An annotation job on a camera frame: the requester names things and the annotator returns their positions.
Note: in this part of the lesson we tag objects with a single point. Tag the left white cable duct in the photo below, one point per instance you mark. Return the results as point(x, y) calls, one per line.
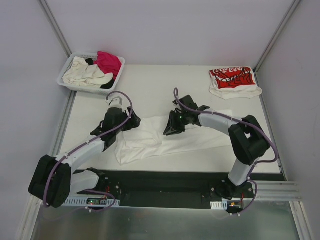
point(83, 201)

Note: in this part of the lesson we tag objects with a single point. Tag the aluminium frame post left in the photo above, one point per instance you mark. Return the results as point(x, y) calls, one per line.
point(55, 27)

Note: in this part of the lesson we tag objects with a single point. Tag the pink garment in basket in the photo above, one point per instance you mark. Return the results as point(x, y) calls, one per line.
point(108, 63)

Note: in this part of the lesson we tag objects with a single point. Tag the right white cable duct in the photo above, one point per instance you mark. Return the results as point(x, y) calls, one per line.
point(219, 205)

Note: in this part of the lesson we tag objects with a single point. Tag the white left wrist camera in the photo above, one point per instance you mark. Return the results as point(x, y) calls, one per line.
point(115, 103)

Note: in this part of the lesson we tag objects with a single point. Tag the folded Coca-Cola print t-shirt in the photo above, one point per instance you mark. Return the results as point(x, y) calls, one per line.
point(233, 83)

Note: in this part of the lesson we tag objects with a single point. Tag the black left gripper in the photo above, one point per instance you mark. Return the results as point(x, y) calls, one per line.
point(130, 119)

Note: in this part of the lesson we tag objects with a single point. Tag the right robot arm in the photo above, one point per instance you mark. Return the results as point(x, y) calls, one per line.
point(247, 138)

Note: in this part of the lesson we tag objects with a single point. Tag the aluminium extrusion rail right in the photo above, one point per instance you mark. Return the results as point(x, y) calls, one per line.
point(278, 191)

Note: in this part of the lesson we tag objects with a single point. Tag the aluminium frame post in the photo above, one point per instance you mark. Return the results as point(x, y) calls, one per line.
point(55, 27)
point(295, 4)

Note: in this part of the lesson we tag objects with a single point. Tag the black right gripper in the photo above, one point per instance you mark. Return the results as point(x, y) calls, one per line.
point(175, 122)

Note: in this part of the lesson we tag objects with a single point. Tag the plain white t-shirt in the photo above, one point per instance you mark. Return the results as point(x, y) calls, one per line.
point(148, 141)

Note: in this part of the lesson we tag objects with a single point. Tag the white cable duct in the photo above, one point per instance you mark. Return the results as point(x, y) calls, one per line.
point(83, 201)
point(219, 205)

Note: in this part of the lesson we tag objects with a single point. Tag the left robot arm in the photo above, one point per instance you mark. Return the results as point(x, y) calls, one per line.
point(56, 177)

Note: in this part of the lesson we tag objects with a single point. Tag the black garment in basket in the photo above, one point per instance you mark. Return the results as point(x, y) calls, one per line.
point(107, 85)

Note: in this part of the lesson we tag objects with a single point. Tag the white plastic laundry basket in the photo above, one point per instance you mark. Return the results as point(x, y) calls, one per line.
point(87, 55)

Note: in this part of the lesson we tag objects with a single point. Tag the cream shirt in basket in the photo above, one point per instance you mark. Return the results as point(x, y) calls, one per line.
point(76, 74)

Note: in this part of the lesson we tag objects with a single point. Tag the aluminium frame post right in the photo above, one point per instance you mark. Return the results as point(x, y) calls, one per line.
point(295, 4)

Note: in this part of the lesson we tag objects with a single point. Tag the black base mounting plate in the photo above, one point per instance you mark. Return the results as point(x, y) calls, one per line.
point(172, 190)

